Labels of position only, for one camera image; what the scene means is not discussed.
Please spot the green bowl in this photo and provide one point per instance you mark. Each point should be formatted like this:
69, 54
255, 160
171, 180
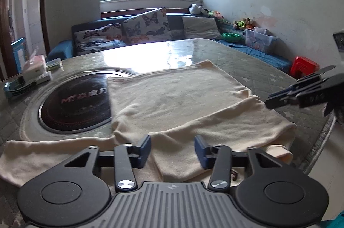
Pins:
231, 37

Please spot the small white box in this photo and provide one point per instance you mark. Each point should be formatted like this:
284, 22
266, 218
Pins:
43, 77

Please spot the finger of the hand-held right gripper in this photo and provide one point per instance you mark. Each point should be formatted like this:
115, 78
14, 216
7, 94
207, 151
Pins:
313, 75
276, 101

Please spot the upright butterfly print pillow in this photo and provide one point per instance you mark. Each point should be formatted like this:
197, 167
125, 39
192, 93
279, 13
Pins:
147, 25

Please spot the clear plastic storage box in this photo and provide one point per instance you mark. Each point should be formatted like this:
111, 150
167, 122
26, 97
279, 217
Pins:
258, 40

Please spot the blue sofa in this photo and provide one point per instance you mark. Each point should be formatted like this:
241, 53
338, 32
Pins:
258, 55

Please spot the grey quilted tablecloth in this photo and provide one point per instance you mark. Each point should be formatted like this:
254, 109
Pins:
258, 67

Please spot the blue cardboard box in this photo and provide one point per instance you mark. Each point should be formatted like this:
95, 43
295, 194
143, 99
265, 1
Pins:
18, 56

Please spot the red plastic stool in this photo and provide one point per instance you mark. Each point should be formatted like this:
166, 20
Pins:
303, 65

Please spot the black round induction cooktop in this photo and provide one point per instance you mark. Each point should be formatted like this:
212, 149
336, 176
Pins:
78, 104

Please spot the panda plush toy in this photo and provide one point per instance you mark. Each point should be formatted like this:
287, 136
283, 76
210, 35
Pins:
197, 9

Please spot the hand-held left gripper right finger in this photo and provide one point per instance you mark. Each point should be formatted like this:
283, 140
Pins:
200, 150

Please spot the flat butterfly print pillow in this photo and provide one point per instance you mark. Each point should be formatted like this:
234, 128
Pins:
96, 40

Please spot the colourful plush toys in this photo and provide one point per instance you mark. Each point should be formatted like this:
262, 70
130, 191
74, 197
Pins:
243, 24

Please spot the brown wooden door frame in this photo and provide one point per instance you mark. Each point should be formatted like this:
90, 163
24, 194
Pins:
3, 16

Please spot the cream cloth garment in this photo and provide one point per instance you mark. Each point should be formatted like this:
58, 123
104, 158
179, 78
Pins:
172, 99

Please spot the green packet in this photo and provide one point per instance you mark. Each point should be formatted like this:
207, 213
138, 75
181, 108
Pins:
54, 64

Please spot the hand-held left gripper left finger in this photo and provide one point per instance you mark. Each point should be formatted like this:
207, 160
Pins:
143, 149

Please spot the grey pillow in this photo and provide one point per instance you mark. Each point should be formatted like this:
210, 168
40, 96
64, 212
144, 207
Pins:
200, 28

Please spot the white and pink tissue box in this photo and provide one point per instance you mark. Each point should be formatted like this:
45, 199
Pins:
33, 67

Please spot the blue and green flat box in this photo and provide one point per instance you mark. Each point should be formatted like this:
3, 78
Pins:
18, 87

